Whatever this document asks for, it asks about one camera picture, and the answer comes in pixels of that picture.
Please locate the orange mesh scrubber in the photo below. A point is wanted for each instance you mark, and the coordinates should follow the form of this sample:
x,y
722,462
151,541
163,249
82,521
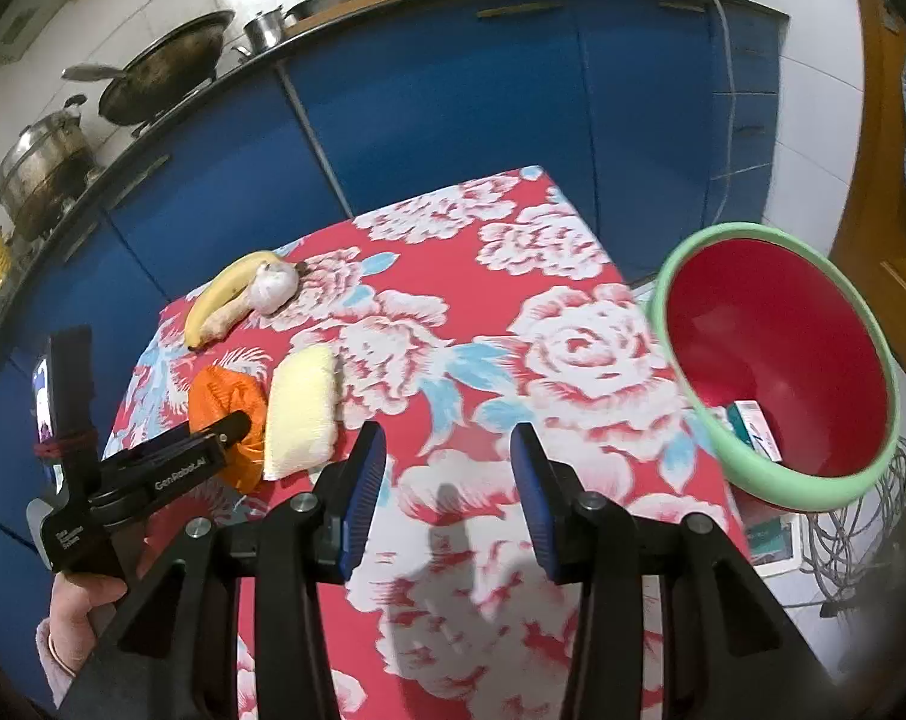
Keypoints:
x,y
220,394

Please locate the red bin with green rim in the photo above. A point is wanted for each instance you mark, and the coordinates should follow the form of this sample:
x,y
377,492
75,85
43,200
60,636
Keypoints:
x,y
783,330

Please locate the tan ginger piece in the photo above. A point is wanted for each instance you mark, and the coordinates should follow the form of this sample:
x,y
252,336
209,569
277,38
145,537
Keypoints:
x,y
217,328

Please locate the yellow banana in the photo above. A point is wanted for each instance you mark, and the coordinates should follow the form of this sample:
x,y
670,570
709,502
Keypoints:
x,y
220,292

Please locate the small steel pot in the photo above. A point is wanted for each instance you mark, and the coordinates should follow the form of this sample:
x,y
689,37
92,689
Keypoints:
x,y
264,30

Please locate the black gas stove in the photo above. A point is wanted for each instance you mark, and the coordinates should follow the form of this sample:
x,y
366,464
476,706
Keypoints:
x,y
147,126

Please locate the yellow dish sponge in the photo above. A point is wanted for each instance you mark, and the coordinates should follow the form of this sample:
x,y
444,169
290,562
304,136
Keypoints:
x,y
303,412

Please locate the white garlic bulb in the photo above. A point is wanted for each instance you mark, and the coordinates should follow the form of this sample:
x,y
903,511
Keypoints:
x,y
273,289

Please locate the person's left hand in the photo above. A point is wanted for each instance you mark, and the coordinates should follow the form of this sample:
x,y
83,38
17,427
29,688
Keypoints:
x,y
70,607

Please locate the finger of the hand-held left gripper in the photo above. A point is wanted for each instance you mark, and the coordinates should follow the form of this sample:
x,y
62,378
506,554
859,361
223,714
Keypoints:
x,y
224,431

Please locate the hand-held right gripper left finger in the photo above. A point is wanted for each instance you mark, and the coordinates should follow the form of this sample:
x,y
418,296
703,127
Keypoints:
x,y
367,480

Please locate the steel steamer pot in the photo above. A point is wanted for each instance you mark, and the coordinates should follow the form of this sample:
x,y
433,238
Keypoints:
x,y
44,165

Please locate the person's left forearm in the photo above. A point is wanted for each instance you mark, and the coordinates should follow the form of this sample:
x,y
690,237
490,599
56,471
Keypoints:
x,y
55,667

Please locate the red floral tablecloth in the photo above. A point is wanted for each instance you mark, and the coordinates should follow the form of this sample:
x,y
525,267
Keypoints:
x,y
498,277

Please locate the dark steel wok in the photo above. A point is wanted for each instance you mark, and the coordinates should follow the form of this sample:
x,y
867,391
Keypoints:
x,y
168,67

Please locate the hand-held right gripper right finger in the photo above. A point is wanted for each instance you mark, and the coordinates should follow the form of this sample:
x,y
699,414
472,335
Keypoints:
x,y
532,487

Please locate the wooden door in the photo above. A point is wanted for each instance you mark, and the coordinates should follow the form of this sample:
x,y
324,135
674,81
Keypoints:
x,y
880,240

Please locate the blue kitchen cabinet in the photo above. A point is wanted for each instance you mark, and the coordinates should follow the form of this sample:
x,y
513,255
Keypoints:
x,y
460,105

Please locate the flat white teal carton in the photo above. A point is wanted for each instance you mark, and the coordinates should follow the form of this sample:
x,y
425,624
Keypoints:
x,y
772,540

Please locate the small teal white box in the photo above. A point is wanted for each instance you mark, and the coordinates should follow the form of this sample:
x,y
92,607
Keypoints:
x,y
753,427

